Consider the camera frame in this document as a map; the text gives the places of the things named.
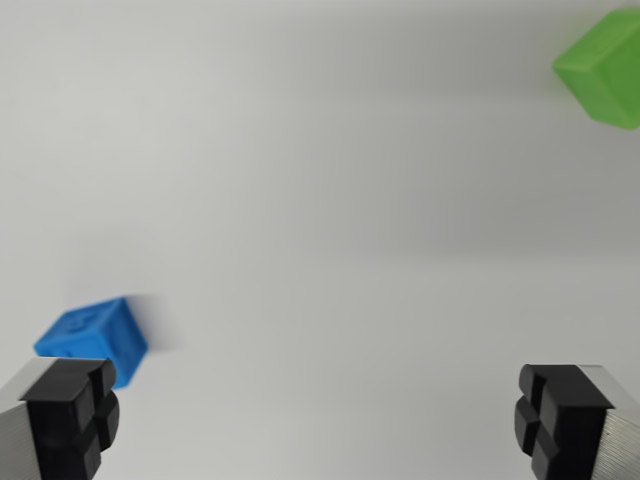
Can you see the black-tipped silver gripper left finger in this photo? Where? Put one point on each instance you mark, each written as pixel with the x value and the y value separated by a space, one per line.
pixel 55 420

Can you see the black-tipped silver gripper right finger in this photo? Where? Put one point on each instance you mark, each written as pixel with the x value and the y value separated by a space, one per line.
pixel 575 425

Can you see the blue soft cube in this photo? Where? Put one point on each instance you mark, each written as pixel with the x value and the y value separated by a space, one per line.
pixel 110 335

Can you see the green soft cube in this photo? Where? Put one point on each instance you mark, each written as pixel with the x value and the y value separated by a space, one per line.
pixel 605 75

